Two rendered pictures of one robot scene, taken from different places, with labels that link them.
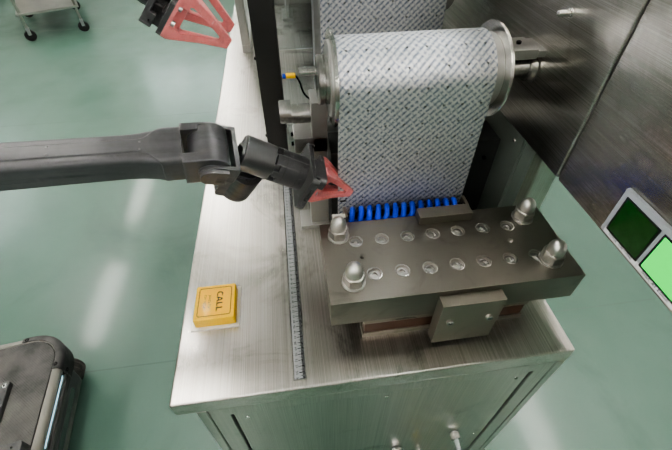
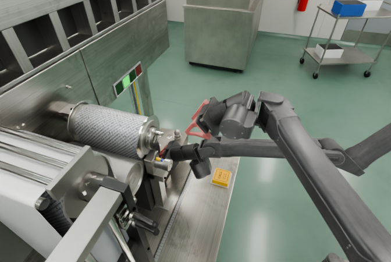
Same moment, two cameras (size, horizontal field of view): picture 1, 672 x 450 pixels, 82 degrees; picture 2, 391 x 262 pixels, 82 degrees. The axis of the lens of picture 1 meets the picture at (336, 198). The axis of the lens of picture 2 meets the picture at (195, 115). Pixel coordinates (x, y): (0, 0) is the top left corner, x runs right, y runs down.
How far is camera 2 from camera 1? 1.06 m
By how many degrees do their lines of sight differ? 93
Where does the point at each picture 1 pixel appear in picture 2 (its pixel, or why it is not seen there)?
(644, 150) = (108, 78)
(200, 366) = (230, 162)
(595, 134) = (99, 91)
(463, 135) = not seen: hidden behind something
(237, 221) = (202, 222)
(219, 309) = (220, 171)
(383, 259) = (163, 139)
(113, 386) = not seen: outside the picture
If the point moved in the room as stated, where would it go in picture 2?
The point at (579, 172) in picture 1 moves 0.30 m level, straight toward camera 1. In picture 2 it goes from (104, 102) to (168, 86)
